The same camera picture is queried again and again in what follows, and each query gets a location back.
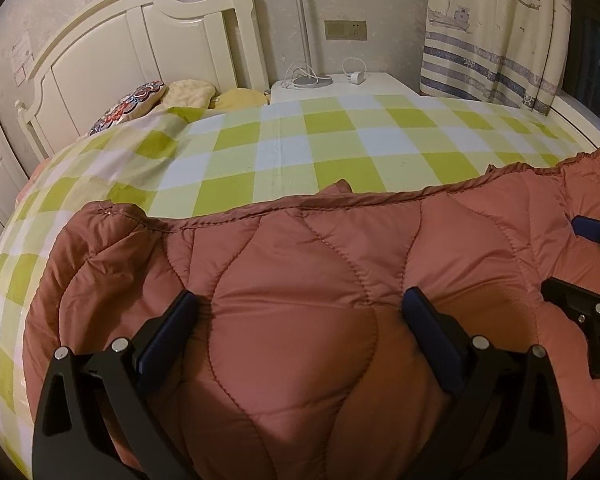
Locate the white nightstand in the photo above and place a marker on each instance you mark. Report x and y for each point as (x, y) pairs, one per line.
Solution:
(380, 85)

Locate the pink flowered quilt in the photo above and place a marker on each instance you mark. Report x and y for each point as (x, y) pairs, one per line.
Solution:
(32, 172)

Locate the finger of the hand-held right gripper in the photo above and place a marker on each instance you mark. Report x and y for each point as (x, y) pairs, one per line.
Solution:
(597, 230)
(575, 297)

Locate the white charger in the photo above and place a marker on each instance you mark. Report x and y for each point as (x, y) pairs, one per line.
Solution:
(357, 78)

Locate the white wall notice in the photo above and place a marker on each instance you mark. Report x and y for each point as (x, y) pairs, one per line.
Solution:
(20, 52)

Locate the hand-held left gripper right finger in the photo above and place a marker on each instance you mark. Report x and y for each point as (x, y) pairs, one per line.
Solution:
(430, 335)

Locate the white wooden bed headboard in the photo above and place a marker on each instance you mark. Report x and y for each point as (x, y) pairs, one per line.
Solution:
(130, 45)

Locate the yellow cloth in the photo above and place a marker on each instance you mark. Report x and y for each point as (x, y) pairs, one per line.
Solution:
(240, 99)

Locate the white pole lamp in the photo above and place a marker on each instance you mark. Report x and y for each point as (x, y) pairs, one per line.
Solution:
(300, 20)

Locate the patterned round-print pillow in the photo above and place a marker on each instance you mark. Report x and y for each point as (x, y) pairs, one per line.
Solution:
(130, 102)

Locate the boat print curtain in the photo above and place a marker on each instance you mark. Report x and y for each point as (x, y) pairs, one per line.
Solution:
(480, 35)

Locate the gold wall socket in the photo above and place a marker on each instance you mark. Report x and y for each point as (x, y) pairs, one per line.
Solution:
(345, 30)

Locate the white window bench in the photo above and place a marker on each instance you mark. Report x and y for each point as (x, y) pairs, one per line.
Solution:
(580, 115)

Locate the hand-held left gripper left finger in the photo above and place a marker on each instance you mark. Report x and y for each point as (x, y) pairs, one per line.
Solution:
(172, 327)

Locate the cream pillow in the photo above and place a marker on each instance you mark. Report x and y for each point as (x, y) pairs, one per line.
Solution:
(190, 92)

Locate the green checked plastic sheet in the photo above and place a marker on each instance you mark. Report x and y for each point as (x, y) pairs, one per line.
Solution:
(330, 160)

